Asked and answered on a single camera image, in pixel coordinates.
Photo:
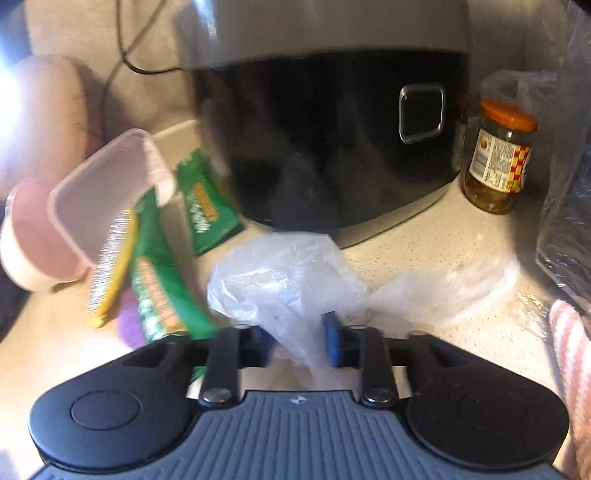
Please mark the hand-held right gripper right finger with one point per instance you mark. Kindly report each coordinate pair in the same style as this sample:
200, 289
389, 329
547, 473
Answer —
330, 339

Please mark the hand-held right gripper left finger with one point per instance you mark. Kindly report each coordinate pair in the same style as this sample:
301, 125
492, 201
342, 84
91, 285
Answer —
265, 345

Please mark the long green snack packet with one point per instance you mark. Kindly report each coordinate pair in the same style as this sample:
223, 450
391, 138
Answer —
159, 286

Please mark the translucent plastic sheet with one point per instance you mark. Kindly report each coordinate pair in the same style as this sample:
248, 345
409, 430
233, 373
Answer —
452, 290

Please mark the purple sponge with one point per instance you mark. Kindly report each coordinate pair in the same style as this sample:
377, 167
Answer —
131, 323

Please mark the yellow bristle brush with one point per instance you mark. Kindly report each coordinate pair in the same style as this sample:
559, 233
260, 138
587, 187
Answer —
111, 272

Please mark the black rice cooker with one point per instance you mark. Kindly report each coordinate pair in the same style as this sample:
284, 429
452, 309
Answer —
323, 138

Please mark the pink rectangular plastic container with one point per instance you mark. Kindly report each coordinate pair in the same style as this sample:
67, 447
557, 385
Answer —
106, 194

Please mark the pink striped cloth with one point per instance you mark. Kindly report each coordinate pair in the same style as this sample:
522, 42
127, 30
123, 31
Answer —
575, 369

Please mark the glass jar with orange lid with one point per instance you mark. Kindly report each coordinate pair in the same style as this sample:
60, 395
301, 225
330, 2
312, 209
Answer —
501, 157

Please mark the pink round plastic cup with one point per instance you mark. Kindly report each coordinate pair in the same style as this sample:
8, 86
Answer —
32, 240

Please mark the large clear plastic bag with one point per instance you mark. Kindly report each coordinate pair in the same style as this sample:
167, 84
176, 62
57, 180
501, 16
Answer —
570, 184

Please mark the thin plastic bag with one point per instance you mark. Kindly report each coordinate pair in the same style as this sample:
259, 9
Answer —
521, 87

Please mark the tan rounded board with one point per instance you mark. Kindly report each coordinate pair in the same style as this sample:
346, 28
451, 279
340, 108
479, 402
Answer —
41, 120

